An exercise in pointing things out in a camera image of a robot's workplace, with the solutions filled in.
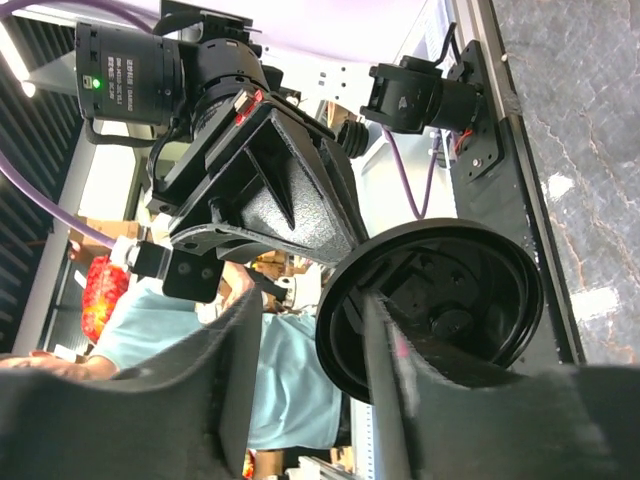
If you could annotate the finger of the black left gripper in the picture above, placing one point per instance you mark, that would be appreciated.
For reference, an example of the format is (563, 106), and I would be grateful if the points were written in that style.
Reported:
(319, 214)

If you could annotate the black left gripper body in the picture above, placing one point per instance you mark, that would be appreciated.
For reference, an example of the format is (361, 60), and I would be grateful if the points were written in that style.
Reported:
(231, 168)

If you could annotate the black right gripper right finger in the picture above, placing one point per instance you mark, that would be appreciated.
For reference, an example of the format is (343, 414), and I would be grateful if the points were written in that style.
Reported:
(442, 414)

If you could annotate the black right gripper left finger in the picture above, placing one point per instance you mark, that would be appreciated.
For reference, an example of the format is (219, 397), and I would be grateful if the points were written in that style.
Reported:
(183, 414)

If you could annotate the black plastic cup lid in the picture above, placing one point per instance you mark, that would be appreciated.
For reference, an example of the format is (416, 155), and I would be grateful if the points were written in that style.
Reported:
(451, 280)

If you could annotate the person in teal shirt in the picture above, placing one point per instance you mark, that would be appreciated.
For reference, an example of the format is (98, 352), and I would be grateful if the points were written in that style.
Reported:
(295, 403)

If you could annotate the red mesh bag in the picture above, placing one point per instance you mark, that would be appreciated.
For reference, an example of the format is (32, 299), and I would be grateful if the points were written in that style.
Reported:
(106, 284)

